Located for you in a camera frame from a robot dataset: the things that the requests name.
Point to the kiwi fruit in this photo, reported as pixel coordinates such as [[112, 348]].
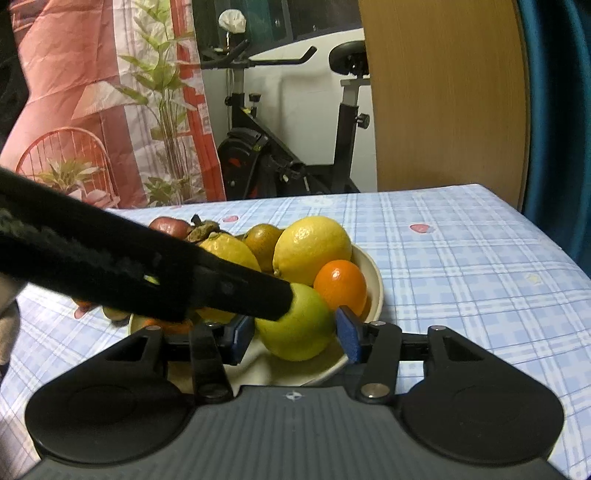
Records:
[[115, 315]]

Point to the black exercise bike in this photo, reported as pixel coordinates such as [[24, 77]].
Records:
[[291, 117]]

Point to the cream ceramic plate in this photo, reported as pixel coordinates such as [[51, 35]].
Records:
[[259, 367]]

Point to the dark mangosteen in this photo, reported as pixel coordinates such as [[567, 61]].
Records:
[[199, 230]]

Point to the gloved hand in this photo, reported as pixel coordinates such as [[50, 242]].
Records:
[[9, 320]]

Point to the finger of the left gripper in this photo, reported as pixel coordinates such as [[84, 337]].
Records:
[[226, 286]]

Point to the red apple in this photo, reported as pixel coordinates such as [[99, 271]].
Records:
[[176, 228]]

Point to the brown round fruit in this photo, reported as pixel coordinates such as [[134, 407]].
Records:
[[261, 240]]

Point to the large orange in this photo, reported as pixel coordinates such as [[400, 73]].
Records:
[[341, 283]]

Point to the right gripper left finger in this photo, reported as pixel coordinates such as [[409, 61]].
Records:
[[152, 366]]

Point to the green apple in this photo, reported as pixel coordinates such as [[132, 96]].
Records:
[[304, 332]]

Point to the printed backdrop cloth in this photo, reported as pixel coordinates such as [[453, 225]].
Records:
[[116, 114]]

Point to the small mandarin orange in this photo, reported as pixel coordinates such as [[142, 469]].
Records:
[[168, 328]]

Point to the blue plaid tablecloth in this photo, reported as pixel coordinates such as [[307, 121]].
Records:
[[457, 256]]

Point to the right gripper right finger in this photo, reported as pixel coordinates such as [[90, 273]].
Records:
[[376, 349]]

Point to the wooden headboard panel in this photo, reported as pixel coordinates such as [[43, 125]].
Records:
[[450, 94]]

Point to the blue curtain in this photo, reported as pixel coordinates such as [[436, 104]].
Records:
[[557, 194]]

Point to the large yellow lemon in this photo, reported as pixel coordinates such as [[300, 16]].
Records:
[[306, 246]]

